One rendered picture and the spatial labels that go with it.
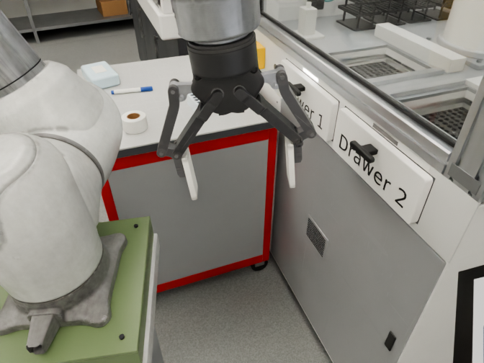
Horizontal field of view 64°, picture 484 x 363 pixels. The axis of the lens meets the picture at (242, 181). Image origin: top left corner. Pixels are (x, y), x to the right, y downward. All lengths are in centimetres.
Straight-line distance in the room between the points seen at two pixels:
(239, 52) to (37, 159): 30
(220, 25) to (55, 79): 37
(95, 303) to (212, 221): 77
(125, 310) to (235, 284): 105
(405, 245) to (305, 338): 79
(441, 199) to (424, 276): 18
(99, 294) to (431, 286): 61
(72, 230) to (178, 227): 80
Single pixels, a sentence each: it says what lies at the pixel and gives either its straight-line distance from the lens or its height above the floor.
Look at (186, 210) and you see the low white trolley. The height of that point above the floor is 47.
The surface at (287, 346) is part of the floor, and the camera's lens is 155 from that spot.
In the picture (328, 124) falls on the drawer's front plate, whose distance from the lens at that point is 99.
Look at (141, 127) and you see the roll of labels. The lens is 117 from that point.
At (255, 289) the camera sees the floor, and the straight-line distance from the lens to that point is 167.
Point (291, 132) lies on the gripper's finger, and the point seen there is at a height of 110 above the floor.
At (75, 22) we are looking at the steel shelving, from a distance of 463.
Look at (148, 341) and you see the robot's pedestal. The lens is 69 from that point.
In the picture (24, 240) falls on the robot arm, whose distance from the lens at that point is 57.
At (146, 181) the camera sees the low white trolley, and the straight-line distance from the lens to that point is 120.
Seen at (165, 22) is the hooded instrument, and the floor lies 87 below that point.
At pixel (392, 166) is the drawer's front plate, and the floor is 90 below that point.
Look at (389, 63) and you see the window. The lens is 84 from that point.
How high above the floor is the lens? 135
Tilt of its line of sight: 38 degrees down
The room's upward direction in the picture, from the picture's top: straight up
